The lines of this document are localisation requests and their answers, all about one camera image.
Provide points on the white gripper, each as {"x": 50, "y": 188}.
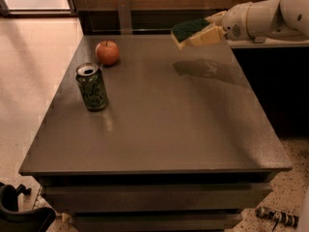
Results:
{"x": 234, "y": 22}

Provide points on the green and yellow sponge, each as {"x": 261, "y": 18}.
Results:
{"x": 188, "y": 33}

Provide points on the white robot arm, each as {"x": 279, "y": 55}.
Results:
{"x": 285, "y": 20}

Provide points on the red apple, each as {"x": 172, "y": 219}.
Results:
{"x": 107, "y": 53}

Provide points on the grey cabinet with drawers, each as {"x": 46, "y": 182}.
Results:
{"x": 183, "y": 145}

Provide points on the green soda can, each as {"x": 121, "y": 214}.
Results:
{"x": 91, "y": 86}

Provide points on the black and white striped tool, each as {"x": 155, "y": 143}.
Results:
{"x": 277, "y": 216}

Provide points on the left metal bracket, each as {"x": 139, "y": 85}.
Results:
{"x": 124, "y": 15}

